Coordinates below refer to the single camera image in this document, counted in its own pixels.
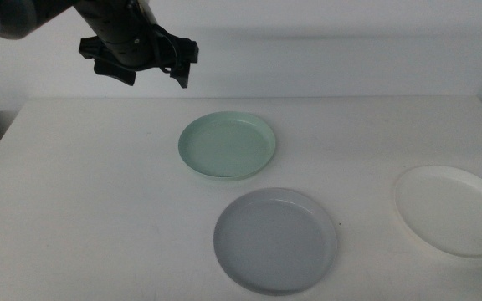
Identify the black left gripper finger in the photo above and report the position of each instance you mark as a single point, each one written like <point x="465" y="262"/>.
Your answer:
<point x="115" y="74"/>
<point x="182" y="74"/>

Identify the white shallow bowl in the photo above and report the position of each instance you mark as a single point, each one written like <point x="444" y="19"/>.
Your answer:
<point x="450" y="211"/>

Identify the grey shallow bowl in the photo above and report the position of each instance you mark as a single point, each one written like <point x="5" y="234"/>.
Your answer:
<point x="274" y="242"/>

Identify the mint green shallow bowl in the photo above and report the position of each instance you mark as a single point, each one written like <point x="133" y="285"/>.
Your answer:
<point x="226" y="146"/>

